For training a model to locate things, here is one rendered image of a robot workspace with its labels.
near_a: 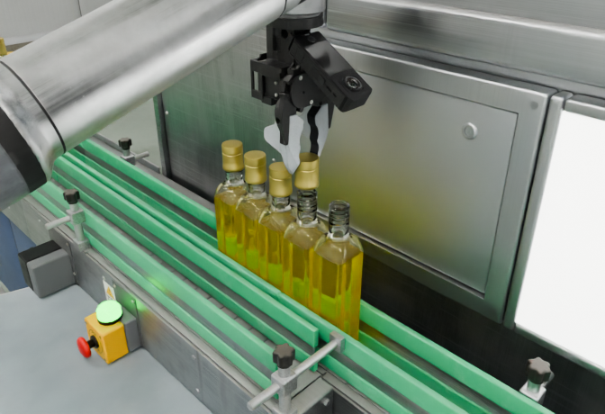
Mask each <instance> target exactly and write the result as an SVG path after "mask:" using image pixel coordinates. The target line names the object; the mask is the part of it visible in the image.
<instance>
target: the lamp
mask: <svg viewBox="0 0 605 414"><path fill-rule="evenodd" d="M96 315H97V321H98V323H99V324H101V325H104V326H110V325H113V324H115V323H117V322H119V321H120V320H121V319H122V309H121V305H120V304H119V303H118V302H117V301H104V302H102V303H101V304H100V305H99V306H98V308H97V309H96Z"/></svg>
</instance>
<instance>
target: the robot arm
mask: <svg viewBox="0 0 605 414"><path fill-rule="evenodd" d="M325 9H326V0H113V1H112V2H110V3H108V4H105V5H103V6H101V7H99V8H97V9H95V10H94V11H92V12H90V13H87V14H86V15H84V16H82V17H80V18H78V19H76V20H75V21H73V22H70V23H68V24H66V25H64V26H62V27H60V28H59V29H57V30H55V31H53V32H51V33H49V34H47V35H45V36H43V37H41V38H39V39H37V40H35V41H33V42H32V43H30V44H28V45H26V46H24V47H22V48H20V49H18V50H16V51H14V52H12V53H10V54H8V55H6V56H4V57H3V58H0V212H1V211H2V210H4V209H6V208H8V207H9V206H11V205H13V204H14V203H17V202H18V201H20V200H21V199H22V198H24V197H25V196H26V195H28V194H30V193H32V192H33V191H35V190H36V189H38V188H39V187H41V186H43V185H45V184H46V183H47V182H48V181H49V180H50V179H51V175H52V170H53V166H54V161H55V160H56V159H57V158H58V157H60V156H62V155H63V154H65V153H66V152H68V151H69V150H71V149H72V148H74V147H75V146H77V145H78V144H80V143H82V142H83V141H85V140H87V139H89V138H90V137H92V136H93V135H95V134H96V133H97V132H99V131H101V130H102V129H104V128H105V127H107V126H109V125H110V124H112V123H113V122H115V121H117V120H119V119H120V118H121V117H122V116H124V115H126V114H127V113H129V112H131V111H132V110H134V109H136V108H137V107H139V106H140V105H142V104H144V103H146V102H147V101H148V100H149V99H151V98H152V97H154V96H156V95H158V94H159V93H161V92H163V91H164V90H166V89H167V88H169V87H170V86H172V85H173V84H175V83H176V82H178V81H179V80H181V79H183V78H184V77H186V76H188V75H189V74H191V73H193V72H194V71H195V70H196V69H198V68H200V67H202V66H203V65H205V64H206V63H208V62H210V61H211V60H213V59H215V58H216V57H218V56H220V55H221V54H222V53H223V52H225V51H226V50H229V49H230V48H232V47H233V46H235V45H237V44H238V43H240V42H241V41H243V40H245V39H246V38H247V37H249V36H250V35H252V34H253V33H255V32H257V31H259V30H260V29H262V28H263V27H265V26H266V53H263V54H259V58H253V59H251V60H250V75H251V97H254V98H257V99H258V100H261V102H262V103H264V104H268V105H271V106H272V105H275V124H274V125H271V126H267V127H265V130H264V137H265V140H266V142H268V143H269V144H270V145H271V146H272V147H274V148H275V149H276V150H277V151H279V152H280V153H281V155H282V157H283V161H284V165H285V167H286V169H287V170H288V172H289V173H290V174H292V175H293V174H294V173H295V171H296V169H297V168H298V166H299V165H300V164H301V162H300V158H299V153H300V150H301V145H300V136H301V134H302V135H304V136H305V137H306V138H307V139H309V140H310V141H311V149H310V152H311V153H314V154H316V155H318V156H319V157H320V155H321V151H322V149H323V146H324V144H325V141H326V138H327V136H328V132H329V128H330V125H331V121H332V115H333V111H334V104H335V106H336V107H337V108H338V109H339V110H340V111H341V112H343V113H344V112H348V111H350V110H353V109H355V108H357V107H359V106H362V105H364V104H365V103H366V100H367V99H368V97H369V95H370V94H371V93H372V88H371V87H370V85H369V84H368V83H367V82H366V81H365V80H364V79H363V78H362V77H361V76H360V75H359V74H358V73H357V72H356V71H355V69H353V68H352V67H351V66H350V65H349V64H348V62H347V61H346V60H345V59H344V58H343V57H342V56H341V55H340V54H339V53H338V52H337V50H336V49H335V48H334V47H333V46H332V45H331V44H330V43H329V42H328V41H327V40H326V38H325V37H324V36H323V35H322V34H321V33H320V32H319V31H316V32H312V33H311V29H314V28H318V27H321V26H322V25H323V15H324V13H323V11H324V10H325ZM264 59H266V60H265V61H260V60H264ZM254 71H255V72H257V80H258V90H256V89H255V81H254ZM296 112H299V113H302V115H296Z"/></svg>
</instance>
